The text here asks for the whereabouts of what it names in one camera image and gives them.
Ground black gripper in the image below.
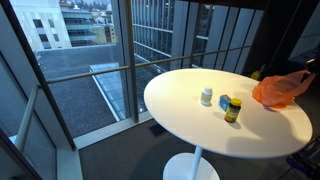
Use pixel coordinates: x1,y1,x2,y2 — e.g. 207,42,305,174
304,57,320,77

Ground orange plastic bag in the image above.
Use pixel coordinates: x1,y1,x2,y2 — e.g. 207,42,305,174
251,69,317,109

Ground amber bottle yellow cap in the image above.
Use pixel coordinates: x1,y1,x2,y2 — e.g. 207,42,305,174
223,97,243,124

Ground white pill bottle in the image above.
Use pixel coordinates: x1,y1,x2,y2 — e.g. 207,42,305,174
199,86,214,108

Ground small yellow-green object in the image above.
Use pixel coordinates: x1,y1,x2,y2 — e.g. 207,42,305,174
250,69,262,80

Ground small blue box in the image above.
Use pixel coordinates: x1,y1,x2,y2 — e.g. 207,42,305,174
218,94,233,113

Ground dark blue floor equipment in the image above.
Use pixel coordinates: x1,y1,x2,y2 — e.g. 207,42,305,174
285,136,320,180

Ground grey louvered building facade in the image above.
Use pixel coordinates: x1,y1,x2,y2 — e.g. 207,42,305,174
131,0,264,74

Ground dark floor vent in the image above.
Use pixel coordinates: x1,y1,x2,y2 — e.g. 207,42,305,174
148,123,168,137

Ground round white table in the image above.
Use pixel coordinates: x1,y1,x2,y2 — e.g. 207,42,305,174
0,0,268,180

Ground metal handrail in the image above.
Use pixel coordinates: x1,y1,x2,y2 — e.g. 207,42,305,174
45,44,251,84

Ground teal glass building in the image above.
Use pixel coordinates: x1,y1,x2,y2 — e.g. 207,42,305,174
59,0,117,48

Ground white office building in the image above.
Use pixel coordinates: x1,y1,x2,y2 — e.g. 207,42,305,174
9,0,73,52

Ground white table pedestal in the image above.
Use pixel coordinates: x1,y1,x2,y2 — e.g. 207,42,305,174
162,145,221,180

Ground pale slanted railing post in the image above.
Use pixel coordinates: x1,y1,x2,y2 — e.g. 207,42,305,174
14,84,41,153

